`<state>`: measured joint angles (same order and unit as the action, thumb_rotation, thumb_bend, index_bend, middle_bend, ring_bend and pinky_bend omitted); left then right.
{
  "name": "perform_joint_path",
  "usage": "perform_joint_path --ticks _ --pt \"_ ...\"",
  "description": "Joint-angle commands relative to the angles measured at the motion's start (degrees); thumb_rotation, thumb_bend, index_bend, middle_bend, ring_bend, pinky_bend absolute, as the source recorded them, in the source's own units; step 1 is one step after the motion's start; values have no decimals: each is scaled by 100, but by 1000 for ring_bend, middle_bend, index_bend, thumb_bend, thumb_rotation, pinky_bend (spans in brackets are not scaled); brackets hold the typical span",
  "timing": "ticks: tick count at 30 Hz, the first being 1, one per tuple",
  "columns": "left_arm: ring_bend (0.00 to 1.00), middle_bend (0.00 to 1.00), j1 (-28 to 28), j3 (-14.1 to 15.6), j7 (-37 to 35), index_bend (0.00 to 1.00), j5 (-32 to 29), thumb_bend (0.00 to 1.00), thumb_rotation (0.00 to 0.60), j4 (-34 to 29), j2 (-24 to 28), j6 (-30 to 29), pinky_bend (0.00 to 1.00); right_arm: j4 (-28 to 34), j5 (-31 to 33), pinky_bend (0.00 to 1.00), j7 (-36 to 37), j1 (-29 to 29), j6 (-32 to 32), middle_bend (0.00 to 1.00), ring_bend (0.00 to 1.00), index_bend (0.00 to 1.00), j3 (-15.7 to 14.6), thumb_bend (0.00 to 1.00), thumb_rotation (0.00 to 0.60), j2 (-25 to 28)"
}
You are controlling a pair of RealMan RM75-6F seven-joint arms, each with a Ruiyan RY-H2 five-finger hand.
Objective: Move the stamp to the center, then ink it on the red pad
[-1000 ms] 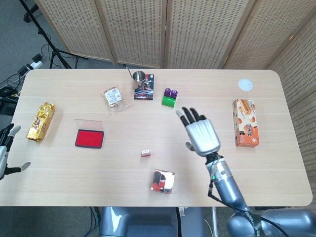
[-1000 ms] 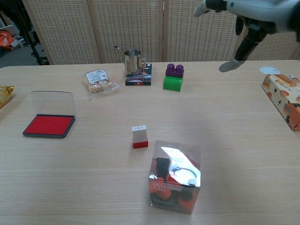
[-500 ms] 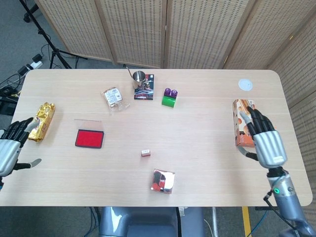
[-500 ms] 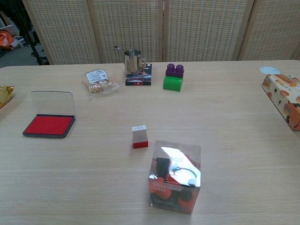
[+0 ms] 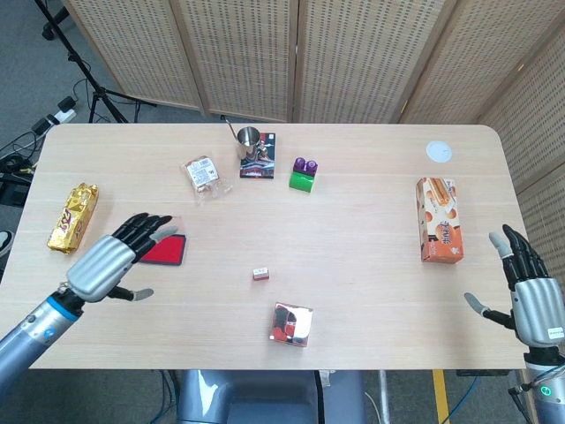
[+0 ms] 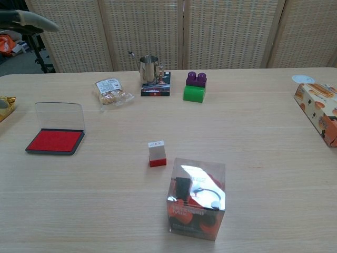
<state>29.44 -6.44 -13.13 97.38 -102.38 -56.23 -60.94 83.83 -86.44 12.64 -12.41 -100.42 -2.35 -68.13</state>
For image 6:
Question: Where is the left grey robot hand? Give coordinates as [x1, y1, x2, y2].
[0, 9, 60, 34]

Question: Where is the white red stamp block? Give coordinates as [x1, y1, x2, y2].
[147, 140, 168, 168]

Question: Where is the red ink pad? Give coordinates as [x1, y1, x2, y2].
[25, 102, 86, 156]

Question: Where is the orange bag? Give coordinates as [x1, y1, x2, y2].
[0, 32, 17, 56]

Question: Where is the black tripod stand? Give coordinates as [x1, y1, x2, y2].
[15, 25, 56, 74]

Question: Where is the gold foil snack bag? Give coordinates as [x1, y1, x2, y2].
[0, 95, 17, 123]

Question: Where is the clear bag of pastries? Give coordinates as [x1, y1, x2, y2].
[92, 77, 135, 112]

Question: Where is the steel long-spout pitcher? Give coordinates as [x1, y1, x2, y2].
[127, 50, 165, 86]

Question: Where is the dark printed card box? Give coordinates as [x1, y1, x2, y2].
[140, 71, 172, 97]

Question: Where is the purple toy block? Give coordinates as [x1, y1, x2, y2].
[185, 71, 207, 88]

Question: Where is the green toy block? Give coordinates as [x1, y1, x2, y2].
[183, 84, 207, 104]

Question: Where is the wooden folding screen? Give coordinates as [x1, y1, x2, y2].
[25, 0, 337, 74]

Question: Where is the clear plastic earphone box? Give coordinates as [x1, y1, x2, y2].
[166, 157, 227, 242]

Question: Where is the white round table cap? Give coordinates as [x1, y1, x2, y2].
[291, 74, 315, 85]

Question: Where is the orange biscuit box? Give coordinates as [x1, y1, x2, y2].
[293, 82, 337, 148]

